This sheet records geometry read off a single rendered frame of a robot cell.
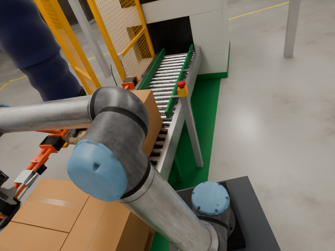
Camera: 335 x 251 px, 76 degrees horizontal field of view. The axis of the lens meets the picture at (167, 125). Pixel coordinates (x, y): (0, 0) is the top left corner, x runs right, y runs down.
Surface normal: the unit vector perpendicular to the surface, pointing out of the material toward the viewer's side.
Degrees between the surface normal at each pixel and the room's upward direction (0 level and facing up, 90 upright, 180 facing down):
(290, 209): 0
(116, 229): 0
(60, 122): 82
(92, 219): 0
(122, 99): 19
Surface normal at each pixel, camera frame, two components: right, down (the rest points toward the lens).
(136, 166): 0.80, 0.03
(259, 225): -0.24, -0.73
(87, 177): -0.30, 0.64
